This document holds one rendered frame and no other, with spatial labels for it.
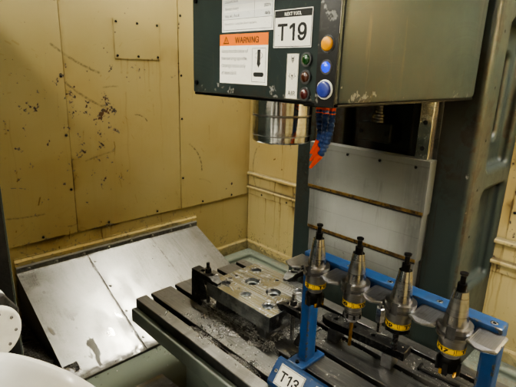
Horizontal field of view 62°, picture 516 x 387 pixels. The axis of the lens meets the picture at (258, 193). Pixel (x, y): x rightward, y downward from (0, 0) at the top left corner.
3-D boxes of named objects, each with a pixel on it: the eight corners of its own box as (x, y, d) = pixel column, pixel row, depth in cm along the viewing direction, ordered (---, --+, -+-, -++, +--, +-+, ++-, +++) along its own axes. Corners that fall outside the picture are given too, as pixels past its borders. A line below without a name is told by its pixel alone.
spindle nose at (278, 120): (322, 142, 117) (325, 97, 114) (279, 147, 107) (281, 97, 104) (282, 134, 129) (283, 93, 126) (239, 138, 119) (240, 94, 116)
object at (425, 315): (431, 330, 81) (431, 327, 81) (405, 319, 85) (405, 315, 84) (447, 317, 86) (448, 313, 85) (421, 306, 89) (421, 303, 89)
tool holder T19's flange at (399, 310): (421, 312, 89) (422, 301, 88) (406, 322, 85) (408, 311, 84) (392, 300, 93) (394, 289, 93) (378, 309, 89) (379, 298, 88)
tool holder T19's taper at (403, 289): (416, 300, 88) (421, 270, 87) (405, 307, 85) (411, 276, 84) (396, 292, 91) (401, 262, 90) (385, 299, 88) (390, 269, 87)
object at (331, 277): (335, 287, 96) (335, 284, 96) (316, 279, 100) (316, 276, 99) (353, 278, 101) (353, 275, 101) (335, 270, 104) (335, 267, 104)
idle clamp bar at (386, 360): (400, 375, 115) (403, 354, 113) (318, 335, 131) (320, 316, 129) (407, 366, 118) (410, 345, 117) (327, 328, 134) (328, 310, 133)
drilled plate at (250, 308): (269, 332, 125) (269, 318, 123) (206, 295, 144) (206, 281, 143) (318, 305, 140) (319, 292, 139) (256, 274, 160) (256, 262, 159)
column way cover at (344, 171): (409, 311, 146) (430, 161, 132) (302, 264, 179) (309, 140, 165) (416, 305, 149) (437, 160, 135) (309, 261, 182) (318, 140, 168)
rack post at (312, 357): (301, 372, 115) (308, 270, 107) (286, 362, 118) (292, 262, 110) (324, 356, 121) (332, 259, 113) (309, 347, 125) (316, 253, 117)
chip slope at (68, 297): (92, 415, 134) (85, 343, 127) (23, 324, 180) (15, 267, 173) (286, 313, 194) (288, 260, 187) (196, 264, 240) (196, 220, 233)
